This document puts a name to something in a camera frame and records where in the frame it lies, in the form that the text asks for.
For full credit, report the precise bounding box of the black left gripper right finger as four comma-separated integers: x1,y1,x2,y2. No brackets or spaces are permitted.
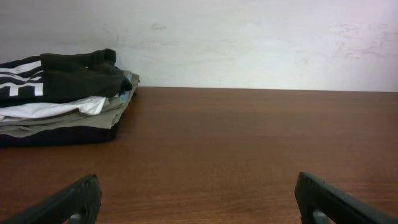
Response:
294,172,397,224

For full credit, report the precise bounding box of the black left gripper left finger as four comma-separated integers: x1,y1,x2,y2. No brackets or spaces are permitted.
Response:
1,174,102,224

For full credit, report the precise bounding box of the olive grey folded garment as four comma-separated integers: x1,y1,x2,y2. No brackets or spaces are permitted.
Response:
1,71,139,138

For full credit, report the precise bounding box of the black bottom folded garment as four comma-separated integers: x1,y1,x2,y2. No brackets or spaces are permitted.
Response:
1,122,119,147

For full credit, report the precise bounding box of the white folded garment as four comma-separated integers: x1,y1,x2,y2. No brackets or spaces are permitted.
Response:
1,96,109,122

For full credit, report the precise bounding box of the black shirt white lettering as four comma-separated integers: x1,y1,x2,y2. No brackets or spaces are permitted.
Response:
1,49,132,108

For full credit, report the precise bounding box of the light blue folded garment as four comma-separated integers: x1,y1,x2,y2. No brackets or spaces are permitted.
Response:
119,73,132,104

